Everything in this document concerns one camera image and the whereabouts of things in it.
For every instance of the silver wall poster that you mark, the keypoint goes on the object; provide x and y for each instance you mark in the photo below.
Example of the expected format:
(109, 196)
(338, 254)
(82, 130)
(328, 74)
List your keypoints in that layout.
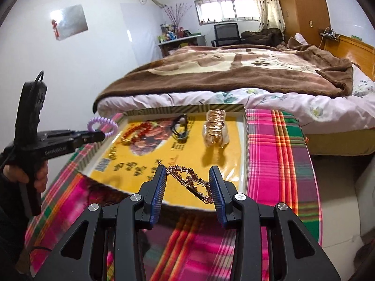
(70, 22)

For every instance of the dark clothes pile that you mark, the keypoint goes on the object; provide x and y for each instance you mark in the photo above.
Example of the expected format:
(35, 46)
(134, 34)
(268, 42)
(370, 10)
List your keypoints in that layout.
(260, 36)

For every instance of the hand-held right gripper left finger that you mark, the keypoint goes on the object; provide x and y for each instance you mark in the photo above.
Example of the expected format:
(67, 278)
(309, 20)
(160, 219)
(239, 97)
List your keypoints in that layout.
(158, 193)

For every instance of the striped cardboard box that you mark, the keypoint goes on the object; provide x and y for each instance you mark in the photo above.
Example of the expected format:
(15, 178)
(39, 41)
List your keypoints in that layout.
(187, 158)

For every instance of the dotted curtain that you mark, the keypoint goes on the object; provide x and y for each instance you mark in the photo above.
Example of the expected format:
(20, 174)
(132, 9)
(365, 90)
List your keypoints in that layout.
(268, 3)

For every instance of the window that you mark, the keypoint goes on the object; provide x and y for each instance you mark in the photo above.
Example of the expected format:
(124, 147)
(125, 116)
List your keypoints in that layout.
(225, 8)

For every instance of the rhinestone hair clip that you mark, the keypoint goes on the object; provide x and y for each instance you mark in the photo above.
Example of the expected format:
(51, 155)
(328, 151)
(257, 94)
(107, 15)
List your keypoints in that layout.
(187, 178)

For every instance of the wooden bed frame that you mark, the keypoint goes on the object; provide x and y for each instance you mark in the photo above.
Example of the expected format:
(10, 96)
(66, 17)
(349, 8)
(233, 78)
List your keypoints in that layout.
(354, 49)

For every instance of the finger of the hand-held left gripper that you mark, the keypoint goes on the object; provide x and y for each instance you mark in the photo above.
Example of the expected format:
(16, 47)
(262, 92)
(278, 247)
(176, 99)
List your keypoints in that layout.
(58, 134)
(93, 137)

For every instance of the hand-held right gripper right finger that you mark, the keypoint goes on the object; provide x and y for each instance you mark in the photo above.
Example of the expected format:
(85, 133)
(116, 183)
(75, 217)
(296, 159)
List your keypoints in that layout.
(216, 193)

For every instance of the person's left hand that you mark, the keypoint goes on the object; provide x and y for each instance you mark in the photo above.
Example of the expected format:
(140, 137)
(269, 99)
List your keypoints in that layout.
(39, 178)

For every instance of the red wall ornament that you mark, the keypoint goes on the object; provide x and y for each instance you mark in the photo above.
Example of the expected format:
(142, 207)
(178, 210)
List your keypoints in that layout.
(55, 29)

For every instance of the black office chair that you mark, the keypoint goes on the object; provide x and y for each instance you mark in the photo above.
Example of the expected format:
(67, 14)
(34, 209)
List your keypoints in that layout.
(226, 33)

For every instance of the bottles on desk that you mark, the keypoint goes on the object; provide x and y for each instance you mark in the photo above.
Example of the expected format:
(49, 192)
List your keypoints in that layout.
(172, 33)

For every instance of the power strip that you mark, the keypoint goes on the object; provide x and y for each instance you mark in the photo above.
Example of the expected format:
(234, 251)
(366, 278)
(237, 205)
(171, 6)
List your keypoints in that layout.
(329, 33)

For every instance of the small desk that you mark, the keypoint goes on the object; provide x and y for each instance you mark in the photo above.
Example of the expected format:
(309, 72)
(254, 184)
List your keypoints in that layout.
(178, 45)

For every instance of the wooden wardrobe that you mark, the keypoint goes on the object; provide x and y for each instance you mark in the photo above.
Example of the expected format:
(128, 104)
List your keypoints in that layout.
(301, 5)

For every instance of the plaid cloth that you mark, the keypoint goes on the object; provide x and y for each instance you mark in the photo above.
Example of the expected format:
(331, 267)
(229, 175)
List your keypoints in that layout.
(278, 164)

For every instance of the bed with brown blanket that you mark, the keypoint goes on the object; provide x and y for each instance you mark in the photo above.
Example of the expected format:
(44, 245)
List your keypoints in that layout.
(234, 73)
(278, 111)

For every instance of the purple blossom branches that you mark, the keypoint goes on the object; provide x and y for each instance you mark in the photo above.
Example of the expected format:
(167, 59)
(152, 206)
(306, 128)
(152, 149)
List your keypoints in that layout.
(177, 13)

